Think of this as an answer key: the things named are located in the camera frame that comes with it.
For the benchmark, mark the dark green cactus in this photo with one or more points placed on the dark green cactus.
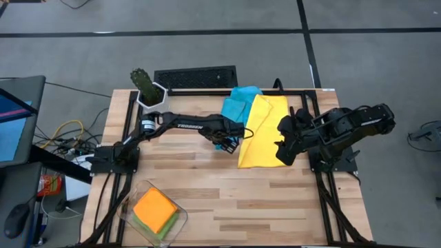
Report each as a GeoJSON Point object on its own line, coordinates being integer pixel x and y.
{"type": "Point", "coordinates": [144, 86]}

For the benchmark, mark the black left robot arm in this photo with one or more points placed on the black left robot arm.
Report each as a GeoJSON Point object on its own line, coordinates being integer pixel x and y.
{"type": "Point", "coordinates": [193, 124]}

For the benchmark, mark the clear plastic bin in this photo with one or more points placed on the clear plastic bin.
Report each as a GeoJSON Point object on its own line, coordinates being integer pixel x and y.
{"type": "Point", "coordinates": [127, 213]}

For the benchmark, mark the black computer mouse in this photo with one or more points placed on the black computer mouse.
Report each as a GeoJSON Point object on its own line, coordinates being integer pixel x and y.
{"type": "Point", "coordinates": [15, 220]}

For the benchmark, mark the orange microfiber towel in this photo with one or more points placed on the orange microfiber towel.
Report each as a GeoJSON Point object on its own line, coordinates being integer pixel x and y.
{"type": "Point", "coordinates": [155, 210]}

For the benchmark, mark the blue microfiber towel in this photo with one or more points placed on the blue microfiber towel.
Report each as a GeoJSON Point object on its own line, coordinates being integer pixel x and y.
{"type": "Point", "coordinates": [237, 103]}

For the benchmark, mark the grey side desk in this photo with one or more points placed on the grey side desk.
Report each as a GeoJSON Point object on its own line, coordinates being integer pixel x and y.
{"type": "Point", "coordinates": [17, 186]}

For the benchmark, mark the laptop screen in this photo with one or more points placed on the laptop screen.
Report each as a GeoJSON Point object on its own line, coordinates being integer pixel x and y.
{"type": "Point", "coordinates": [17, 120]}

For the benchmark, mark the black metal beam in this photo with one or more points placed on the black metal beam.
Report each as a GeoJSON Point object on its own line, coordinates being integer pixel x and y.
{"type": "Point", "coordinates": [58, 165]}

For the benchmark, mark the white box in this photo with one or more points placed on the white box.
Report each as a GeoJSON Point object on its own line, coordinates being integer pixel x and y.
{"type": "Point", "coordinates": [77, 189]}

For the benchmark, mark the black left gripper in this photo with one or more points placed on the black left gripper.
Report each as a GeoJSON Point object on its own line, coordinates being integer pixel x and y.
{"type": "Point", "coordinates": [231, 130]}

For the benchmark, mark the yellow microfiber towel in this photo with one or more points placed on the yellow microfiber towel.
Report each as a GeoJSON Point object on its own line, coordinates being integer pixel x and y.
{"type": "Point", "coordinates": [262, 137]}

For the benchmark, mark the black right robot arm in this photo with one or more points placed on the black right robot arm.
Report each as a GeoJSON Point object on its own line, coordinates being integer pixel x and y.
{"type": "Point", "coordinates": [351, 127]}

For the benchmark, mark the grey stand base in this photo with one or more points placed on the grey stand base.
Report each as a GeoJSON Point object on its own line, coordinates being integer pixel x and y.
{"type": "Point", "coordinates": [427, 134]}

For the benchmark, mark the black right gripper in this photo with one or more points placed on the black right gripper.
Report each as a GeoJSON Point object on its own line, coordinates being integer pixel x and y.
{"type": "Point", "coordinates": [306, 131]}

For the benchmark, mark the black aluminium table frame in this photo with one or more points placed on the black aluminium table frame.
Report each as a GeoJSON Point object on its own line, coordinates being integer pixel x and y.
{"type": "Point", "coordinates": [206, 93]}

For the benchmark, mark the green microfiber towel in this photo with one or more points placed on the green microfiber towel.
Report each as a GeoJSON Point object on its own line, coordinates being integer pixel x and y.
{"type": "Point", "coordinates": [169, 227]}

